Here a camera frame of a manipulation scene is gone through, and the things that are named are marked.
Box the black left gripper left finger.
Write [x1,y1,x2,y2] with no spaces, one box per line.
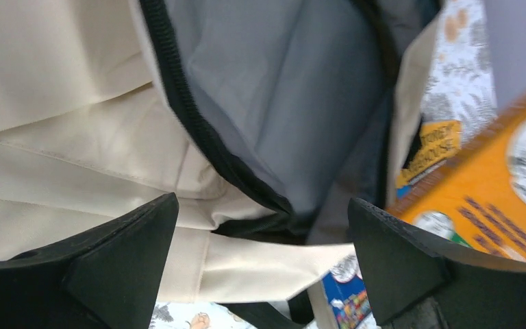
[0,193,179,328]

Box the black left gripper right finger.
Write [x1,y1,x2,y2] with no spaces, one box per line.
[348,199,526,328]

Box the blue comic paperback book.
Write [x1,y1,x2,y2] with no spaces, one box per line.
[308,254,379,329]

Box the orange comic paperback book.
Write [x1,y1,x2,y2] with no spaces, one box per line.
[388,93,526,262]

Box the beige canvas backpack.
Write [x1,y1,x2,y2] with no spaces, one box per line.
[0,0,443,329]

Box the yellow treehouse paperback book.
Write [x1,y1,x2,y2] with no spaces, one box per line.
[395,120,461,199]

